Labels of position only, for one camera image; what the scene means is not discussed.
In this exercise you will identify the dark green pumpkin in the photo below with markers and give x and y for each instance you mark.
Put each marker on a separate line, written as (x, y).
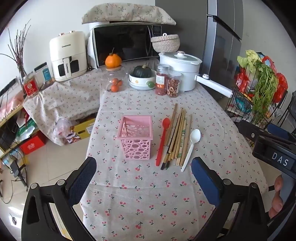
(141, 71)

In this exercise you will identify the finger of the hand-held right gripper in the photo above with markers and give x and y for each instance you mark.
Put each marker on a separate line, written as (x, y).
(277, 131)
(248, 131)

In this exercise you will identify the bunch of green celery leaves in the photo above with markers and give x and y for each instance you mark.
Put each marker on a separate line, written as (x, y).
(263, 92)

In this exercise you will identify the bundle of dried branches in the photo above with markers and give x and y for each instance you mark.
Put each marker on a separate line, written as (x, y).
(17, 55)

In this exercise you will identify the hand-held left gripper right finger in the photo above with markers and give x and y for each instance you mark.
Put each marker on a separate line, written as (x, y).
(204, 178)

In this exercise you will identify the black microwave oven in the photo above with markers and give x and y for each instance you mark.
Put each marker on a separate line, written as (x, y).
(124, 44)

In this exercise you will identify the jar of red goji berries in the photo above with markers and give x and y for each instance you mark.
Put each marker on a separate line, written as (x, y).
(160, 81)

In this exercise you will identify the clear plastic bag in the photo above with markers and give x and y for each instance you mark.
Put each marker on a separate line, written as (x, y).
(62, 126)

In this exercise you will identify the yellow cardboard box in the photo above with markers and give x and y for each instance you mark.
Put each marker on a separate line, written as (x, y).
(83, 128)

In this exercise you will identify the clear container with blue label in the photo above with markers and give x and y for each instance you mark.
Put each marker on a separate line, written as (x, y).
(46, 74)

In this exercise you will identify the jar of dried fruit slices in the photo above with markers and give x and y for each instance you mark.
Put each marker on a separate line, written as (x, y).
(173, 87)

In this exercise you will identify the pink openwork utensil basket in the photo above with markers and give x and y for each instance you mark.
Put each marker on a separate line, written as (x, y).
(136, 148)

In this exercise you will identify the red gift box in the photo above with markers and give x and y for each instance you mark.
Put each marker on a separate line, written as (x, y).
(32, 146)

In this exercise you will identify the white ceramic bowl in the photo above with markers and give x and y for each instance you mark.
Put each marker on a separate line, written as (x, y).
(138, 82)

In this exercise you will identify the red plastic bag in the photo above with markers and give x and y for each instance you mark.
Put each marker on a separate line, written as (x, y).
(281, 85)

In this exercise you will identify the teal snack packet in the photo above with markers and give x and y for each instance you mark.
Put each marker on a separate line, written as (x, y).
(241, 104)

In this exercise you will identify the clear glass jar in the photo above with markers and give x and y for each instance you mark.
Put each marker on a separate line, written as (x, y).
(107, 78)

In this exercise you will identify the large orange with stem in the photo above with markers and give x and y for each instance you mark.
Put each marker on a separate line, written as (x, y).
(113, 60)

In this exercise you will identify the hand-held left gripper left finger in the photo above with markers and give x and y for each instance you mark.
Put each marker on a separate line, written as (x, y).
(84, 176)

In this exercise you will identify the wooden shelf unit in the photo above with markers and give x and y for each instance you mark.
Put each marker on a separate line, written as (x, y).
(7, 120)

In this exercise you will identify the person's right hand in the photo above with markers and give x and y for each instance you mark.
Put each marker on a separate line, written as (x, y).
(277, 197)

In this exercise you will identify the dark brown chopstick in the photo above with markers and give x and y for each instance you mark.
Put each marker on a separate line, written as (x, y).
(163, 165)
(167, 164)

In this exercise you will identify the pile of wooden chopsticks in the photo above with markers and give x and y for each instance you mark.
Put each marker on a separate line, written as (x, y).
(181, 139)

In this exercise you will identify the cherry print tablecloth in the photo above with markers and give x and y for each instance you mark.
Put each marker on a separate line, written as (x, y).
(143, 197)

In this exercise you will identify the white pot lid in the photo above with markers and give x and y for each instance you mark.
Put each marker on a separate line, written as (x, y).
(180, 58)

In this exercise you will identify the cream air fryer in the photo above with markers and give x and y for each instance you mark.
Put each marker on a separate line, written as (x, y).
(67, 53)

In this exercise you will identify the grey refrigerator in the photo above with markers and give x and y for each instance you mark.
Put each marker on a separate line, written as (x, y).
(222, 41)

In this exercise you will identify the cherry print side cloth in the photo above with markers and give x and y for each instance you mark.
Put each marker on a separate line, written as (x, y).
(69, 97)

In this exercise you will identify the small orange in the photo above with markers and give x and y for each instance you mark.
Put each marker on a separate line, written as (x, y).
(115, 81)
(114, 88)

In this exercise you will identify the white plastic spoon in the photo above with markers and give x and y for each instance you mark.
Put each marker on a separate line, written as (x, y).
(193, 138)

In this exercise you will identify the white electric pot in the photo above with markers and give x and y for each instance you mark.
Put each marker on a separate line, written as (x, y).
(188, 76)

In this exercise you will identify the red snack bag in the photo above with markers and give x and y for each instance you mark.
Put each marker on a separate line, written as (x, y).
(242, 81)

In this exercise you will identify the red plastic spoon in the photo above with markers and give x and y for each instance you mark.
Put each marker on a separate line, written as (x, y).
(161, 143)

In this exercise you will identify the napa cabbage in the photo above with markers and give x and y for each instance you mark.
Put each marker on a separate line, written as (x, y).
(248, 59)

